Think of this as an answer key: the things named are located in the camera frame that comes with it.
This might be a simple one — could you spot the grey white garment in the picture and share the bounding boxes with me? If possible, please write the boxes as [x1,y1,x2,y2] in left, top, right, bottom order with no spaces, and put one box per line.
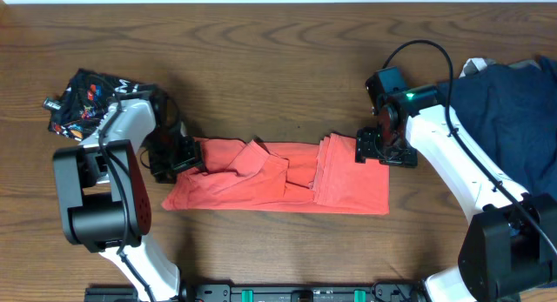
[459,57,541,78]

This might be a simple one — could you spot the orange printed t-shirt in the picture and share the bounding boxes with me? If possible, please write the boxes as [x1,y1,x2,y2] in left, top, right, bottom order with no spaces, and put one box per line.
[162,133,390,215]

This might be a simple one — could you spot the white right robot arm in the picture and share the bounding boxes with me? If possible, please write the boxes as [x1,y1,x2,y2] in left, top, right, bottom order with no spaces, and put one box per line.
[356,84,556,301]

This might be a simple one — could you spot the black printed folded t-shirt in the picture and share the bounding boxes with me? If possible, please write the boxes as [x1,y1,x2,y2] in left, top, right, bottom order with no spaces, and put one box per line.
[43,69,151,141]

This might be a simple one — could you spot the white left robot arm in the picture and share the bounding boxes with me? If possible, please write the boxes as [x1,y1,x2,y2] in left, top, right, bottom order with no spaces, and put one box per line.
[53,91,203,301]

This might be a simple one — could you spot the navy blue garment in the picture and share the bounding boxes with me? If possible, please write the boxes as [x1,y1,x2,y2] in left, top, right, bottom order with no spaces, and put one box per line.
[451,57,556,198]

